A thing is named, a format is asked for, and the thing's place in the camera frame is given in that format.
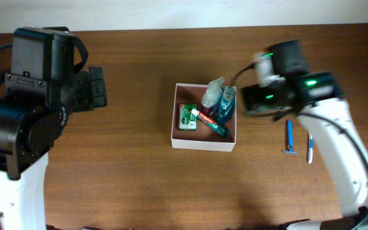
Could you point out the green red toothpaste tube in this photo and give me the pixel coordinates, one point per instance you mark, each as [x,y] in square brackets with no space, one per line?
[221,130]

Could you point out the clear foaming soap pump bottle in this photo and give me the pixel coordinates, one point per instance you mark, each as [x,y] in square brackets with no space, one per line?
[211,97]

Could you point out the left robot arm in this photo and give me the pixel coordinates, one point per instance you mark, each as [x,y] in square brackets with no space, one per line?
[47,82]

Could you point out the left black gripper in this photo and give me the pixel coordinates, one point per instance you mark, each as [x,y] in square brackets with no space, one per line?
[98,86]

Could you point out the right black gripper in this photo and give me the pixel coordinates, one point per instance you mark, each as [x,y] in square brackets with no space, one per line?
[248,100]

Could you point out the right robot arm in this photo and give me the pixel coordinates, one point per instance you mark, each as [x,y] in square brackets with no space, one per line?
[324,112]

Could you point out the white open cardboard box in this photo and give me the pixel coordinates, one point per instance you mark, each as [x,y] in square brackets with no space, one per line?
[203,138]

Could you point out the teal mouthwash bottle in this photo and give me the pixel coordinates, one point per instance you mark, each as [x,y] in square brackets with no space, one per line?
[226,106]

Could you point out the green white soap box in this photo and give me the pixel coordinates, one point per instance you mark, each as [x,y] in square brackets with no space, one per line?
[187,121]

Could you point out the blue disposable razor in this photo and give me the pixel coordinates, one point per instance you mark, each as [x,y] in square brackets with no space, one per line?
[289,131]

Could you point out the blue white toothbrush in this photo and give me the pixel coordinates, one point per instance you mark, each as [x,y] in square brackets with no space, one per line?
[310,148]

